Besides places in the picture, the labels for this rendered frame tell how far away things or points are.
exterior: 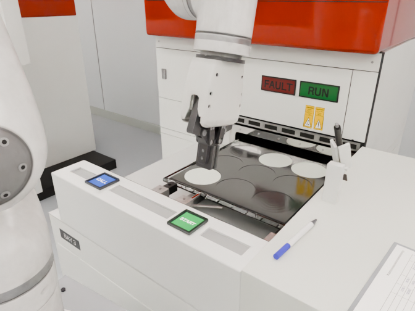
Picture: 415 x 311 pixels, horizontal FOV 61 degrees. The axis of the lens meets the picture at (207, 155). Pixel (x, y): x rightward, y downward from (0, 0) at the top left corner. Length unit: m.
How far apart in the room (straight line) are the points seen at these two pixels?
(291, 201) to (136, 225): 0.38
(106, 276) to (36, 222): 0.49
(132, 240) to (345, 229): 0.41
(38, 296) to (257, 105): 0.90
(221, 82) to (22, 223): 0.31
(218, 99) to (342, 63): 0.58
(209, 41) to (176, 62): 0.86
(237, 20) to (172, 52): 0.88
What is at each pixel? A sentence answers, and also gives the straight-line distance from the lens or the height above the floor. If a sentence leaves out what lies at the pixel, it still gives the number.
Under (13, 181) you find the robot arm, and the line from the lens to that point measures 0.33.
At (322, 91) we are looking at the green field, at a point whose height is 1.10.
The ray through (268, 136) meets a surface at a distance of 1.18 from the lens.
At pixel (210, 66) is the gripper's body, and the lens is 0.50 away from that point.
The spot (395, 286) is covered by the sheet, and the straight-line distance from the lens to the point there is 0.60.
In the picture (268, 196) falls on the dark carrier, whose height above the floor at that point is 0.90.
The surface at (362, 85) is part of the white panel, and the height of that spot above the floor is 1.13.
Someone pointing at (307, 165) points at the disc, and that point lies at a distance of 1.07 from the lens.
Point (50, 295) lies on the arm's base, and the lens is 0.50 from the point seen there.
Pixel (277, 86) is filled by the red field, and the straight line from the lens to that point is 1.13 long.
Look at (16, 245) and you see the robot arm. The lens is 0.43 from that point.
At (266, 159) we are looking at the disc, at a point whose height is 0.90.
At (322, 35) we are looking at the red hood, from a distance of 1.01.
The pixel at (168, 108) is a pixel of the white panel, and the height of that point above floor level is 0.94.
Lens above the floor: 1.35
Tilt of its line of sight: 24 degrees down
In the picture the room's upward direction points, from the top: straight up
